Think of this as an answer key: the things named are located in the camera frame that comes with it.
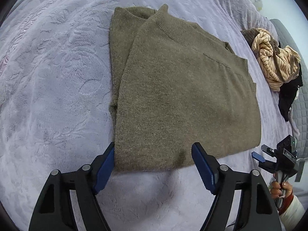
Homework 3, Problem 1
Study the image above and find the olive brown knit sweater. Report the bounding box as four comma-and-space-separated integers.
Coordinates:
110, 5, 262, 172

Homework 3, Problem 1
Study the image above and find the lavender embossed bedspread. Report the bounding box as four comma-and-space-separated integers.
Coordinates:
1, 0, 292, 230

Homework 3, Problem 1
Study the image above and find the grey quilted headboard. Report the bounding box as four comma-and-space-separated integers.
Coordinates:
269, 18, 308, 182

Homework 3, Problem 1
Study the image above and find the cream striped garment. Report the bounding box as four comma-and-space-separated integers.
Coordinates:
251, 28, 301, 92

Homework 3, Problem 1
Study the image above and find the right hand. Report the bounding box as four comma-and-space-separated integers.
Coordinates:
270, 181, 294, 208

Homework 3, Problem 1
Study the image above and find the black clothing on bed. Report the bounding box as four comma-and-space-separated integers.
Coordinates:
278, 64, 303, 122

